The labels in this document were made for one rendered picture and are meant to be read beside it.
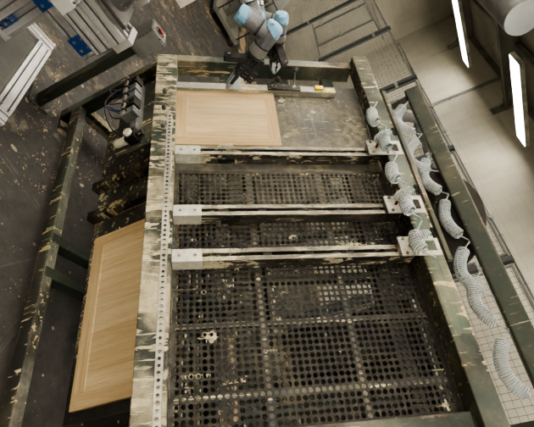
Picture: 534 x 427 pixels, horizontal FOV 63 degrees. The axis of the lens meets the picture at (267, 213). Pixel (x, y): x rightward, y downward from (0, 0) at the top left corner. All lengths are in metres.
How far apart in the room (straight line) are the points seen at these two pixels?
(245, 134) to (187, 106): 0.38
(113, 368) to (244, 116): 1.45
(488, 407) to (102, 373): 1.57
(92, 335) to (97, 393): 0.29
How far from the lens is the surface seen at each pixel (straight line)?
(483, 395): 1.90
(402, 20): 11.85
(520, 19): 4.88
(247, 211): 1.99
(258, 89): 2.67
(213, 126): 2.43
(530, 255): 7.07
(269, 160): 2.27
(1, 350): 2.39
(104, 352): 2.20
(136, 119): 2.44
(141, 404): 1.67
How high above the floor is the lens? 1.88
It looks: 18 degrees down
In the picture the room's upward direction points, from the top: 70 degrees clockwise
